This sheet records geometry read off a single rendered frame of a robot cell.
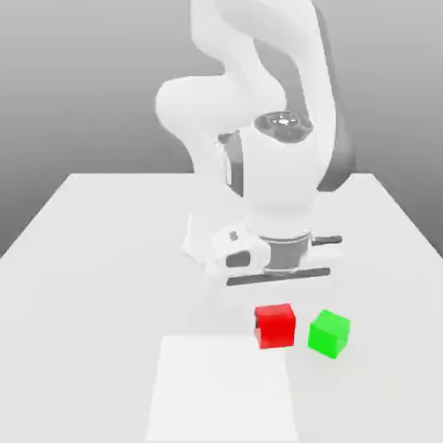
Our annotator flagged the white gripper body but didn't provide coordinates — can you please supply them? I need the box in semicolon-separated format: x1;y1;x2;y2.
224;266;334;299

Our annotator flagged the small red cube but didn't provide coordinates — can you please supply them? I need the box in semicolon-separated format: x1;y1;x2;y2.
253;303;298;350

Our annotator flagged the small green cube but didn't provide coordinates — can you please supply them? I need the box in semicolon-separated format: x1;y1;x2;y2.
307;308;351;360

